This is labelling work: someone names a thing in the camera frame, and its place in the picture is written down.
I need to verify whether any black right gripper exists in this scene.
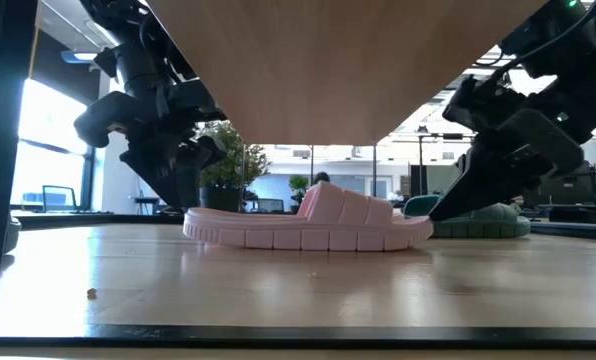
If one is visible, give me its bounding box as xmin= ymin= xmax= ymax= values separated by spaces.
xmin=429 ymin=53 xmax=596 ymax=224

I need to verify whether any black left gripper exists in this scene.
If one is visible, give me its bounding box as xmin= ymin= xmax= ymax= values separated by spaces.
xmin=72 ymin=74 xmax=228 ymax=213

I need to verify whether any pink rubber slide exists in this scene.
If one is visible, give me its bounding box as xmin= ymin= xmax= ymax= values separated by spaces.
xmin=182 ymin=180 xmax=435 ymax=253

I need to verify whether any green rubber slide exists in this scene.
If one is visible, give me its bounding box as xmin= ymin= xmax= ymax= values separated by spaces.
xmin=402 ymin=193 xmax=442 ymax=219
xmin=1 ymin=213 xmax=23 ymax=255
xmin=431 ymin=202 xmax=533 ymax=240

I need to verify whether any potted plant in black pot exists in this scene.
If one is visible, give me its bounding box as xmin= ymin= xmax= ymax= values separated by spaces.
xmin=196 ymin=119 xmax=273 ymax=212

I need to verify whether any black computer monitor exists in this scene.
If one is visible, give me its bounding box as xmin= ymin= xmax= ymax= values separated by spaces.
xmin=552 ymin=172 xmax=596 ymax=206

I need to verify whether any small potted plant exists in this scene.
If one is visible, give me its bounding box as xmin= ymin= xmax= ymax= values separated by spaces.
xmin=287 ymin=174 xmax=311 ymax=215

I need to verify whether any black office chair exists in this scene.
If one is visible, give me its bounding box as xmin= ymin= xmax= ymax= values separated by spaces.
xmin=41 ymin=184 xmax=78 ymax=213

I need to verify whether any ceiling light strip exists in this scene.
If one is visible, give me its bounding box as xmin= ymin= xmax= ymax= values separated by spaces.
xmin=60 ymin=49 xmax=100 ymax=64

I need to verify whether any black metal rig frame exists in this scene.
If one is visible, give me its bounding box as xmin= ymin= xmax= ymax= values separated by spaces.
xmin=402 ymin=130 xmax=479 ymax=197

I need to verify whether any wooden shelf with black frame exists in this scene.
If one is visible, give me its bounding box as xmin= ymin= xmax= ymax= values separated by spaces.
xmin=0 ymin=0 xmax=596 ymax=350

